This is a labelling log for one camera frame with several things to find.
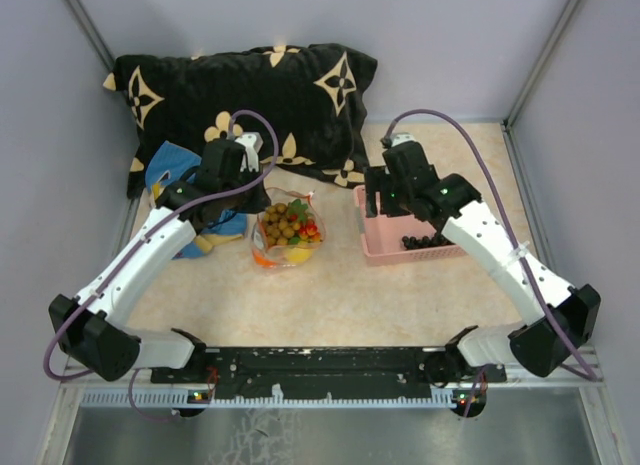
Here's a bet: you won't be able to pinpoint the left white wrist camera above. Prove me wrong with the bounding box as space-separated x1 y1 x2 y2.
234 132 263 172

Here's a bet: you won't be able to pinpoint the blue Pikachu cloth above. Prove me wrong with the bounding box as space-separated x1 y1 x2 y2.
143 141 248 260

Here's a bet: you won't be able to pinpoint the yellow lemon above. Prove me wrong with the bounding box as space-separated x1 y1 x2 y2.
283 246 315 266

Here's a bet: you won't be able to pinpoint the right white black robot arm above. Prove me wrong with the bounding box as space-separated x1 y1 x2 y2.
365 134 601 381

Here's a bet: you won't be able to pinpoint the pink plastic basket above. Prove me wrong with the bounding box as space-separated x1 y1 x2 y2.
353 185 465 266

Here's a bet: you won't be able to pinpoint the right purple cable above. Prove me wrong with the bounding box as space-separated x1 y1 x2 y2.
382 108 599 419

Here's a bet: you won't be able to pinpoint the black floral plush pillow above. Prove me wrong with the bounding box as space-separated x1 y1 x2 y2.
103 43 378 197

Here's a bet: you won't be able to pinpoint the orange persimmon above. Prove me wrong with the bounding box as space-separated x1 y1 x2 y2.
252 251 284 269

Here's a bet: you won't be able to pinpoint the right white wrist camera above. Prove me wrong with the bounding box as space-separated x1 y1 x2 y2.
390 132 415 148

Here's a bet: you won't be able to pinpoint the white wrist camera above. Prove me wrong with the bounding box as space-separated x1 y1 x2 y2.
234 132 263 172
390 132 415 148

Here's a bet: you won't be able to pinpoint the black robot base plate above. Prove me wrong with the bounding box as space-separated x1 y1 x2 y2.
151 347 480 400

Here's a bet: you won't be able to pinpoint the aluminium frame rail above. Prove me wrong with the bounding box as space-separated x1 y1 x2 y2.
61 342 603 415

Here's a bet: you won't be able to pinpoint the brown longan bunch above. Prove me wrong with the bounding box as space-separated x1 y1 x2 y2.
261 202 288 247

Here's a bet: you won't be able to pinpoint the red strawberries with leaves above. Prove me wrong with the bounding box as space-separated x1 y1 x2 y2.
282 199 323 245

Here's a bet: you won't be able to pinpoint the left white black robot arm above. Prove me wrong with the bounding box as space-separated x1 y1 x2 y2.
49 133 270 382

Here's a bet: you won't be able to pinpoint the dark blue grapes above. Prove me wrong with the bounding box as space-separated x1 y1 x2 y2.
401 234 453 250

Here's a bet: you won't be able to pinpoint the clear orange zip top bag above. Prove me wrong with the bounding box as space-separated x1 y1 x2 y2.
250 187 327 269

